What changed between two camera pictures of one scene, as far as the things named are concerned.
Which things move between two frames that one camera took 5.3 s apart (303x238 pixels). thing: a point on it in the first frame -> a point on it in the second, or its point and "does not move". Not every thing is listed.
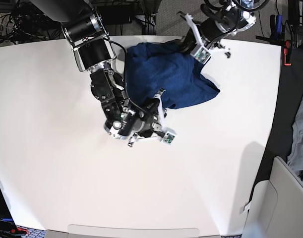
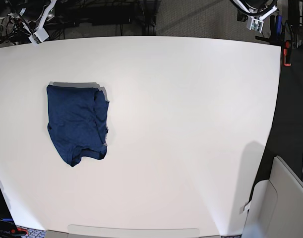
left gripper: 151,122 -> 34,12
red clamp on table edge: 285,52 does not move
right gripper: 208,32 -> 260,9
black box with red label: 3,224 does not move
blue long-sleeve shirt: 151,69 -> 76,122
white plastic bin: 279,207 does not move
